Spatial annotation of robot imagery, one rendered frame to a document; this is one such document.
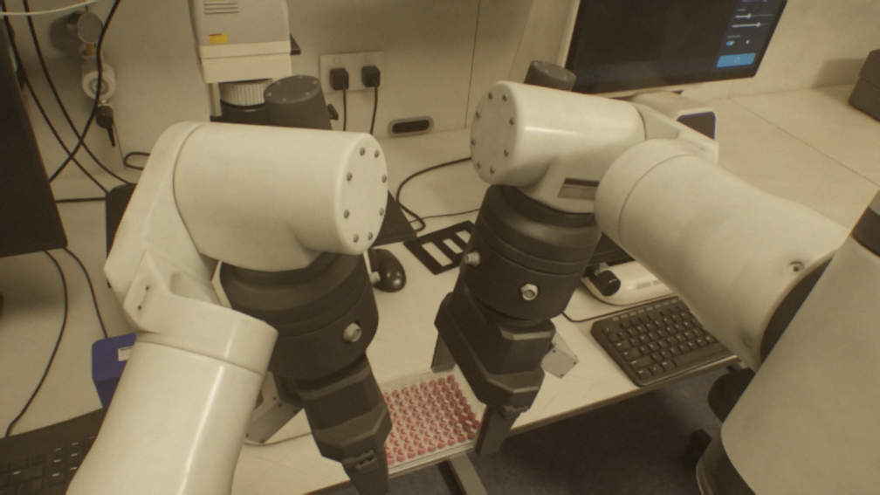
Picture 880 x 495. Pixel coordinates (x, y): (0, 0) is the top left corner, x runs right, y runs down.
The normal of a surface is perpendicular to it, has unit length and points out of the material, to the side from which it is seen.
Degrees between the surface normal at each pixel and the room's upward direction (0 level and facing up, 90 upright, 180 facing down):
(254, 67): 90
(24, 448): 5
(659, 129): 78
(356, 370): 12
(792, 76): 90
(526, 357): 90
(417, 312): 0
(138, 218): 34
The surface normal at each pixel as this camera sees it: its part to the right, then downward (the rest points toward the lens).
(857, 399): -0.80, -0.05
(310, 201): -0.31, 0.18
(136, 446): -0.02, -0.43
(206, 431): 0.71, -0.10
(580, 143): 0.40, 0.23
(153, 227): 0.95, 0.11
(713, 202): -0.46, -0.70
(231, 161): -0.25, -0.24
